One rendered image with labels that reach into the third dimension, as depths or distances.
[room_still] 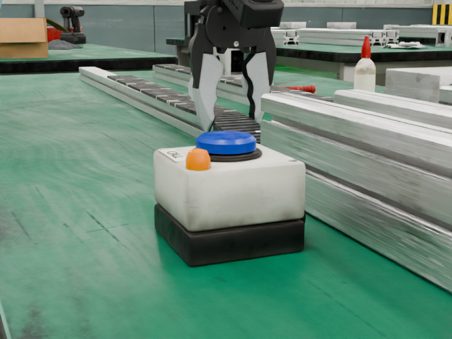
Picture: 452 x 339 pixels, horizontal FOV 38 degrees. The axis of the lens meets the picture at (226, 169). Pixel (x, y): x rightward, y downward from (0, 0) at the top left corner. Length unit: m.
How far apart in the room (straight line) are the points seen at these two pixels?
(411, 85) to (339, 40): 3.18
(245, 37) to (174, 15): 11.44
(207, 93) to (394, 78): 0.21
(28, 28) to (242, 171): 2.28
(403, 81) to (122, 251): 0.39
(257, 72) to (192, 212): 0.40
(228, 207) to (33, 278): 0.12
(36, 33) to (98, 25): 9.15
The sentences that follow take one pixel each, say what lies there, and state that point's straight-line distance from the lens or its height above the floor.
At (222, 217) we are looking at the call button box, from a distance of 0.40.
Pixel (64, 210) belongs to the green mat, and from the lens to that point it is 0.54.
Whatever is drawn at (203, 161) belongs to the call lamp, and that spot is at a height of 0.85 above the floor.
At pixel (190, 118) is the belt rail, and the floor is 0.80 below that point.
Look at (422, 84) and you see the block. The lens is 0.69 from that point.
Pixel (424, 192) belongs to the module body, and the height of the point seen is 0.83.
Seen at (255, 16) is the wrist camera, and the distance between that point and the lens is 0.67.
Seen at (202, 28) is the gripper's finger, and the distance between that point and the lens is 0.74.
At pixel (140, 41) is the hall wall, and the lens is 11.99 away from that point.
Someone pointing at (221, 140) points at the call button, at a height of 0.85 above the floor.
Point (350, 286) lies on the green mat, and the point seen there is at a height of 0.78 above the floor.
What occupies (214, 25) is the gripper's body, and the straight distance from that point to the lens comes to 0.74.
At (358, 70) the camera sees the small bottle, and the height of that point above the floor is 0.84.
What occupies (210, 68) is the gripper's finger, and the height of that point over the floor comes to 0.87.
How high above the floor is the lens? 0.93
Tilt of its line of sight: 13 degrees down
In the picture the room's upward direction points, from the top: straight up
